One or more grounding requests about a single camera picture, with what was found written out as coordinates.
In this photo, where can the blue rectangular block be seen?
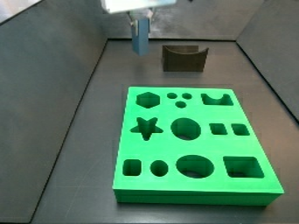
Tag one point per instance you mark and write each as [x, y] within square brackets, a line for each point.
[140, 29]

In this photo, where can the dark brown arch block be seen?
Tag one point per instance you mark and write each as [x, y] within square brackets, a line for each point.
[183, 58]

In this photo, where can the green shape sorting board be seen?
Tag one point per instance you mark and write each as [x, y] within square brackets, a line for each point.
[188, 150]

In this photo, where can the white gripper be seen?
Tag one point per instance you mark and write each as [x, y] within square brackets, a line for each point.
[115, 6]

